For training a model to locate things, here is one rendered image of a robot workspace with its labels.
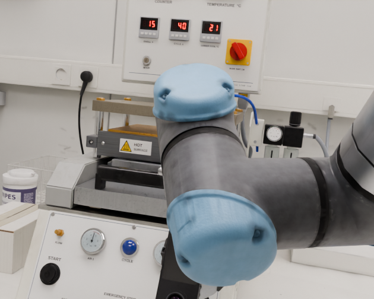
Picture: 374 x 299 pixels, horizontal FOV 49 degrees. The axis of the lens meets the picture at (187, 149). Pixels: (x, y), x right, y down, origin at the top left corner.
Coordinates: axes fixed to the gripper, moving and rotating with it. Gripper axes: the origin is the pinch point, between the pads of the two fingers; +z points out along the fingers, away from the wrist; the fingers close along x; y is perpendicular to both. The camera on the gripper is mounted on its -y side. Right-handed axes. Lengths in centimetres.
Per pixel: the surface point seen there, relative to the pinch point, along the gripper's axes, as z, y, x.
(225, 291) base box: 1.7, 2.7, -3.7
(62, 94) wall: 27, 80, 66
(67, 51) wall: 14, 88, 65
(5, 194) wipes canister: 21, 29, 56
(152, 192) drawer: -4.0, 14.8, 10.6
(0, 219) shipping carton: 12.4, 15.4, 45.7
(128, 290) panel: 2.7, 0.5, 10.9
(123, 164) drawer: -4.7, 19.8, 17.4
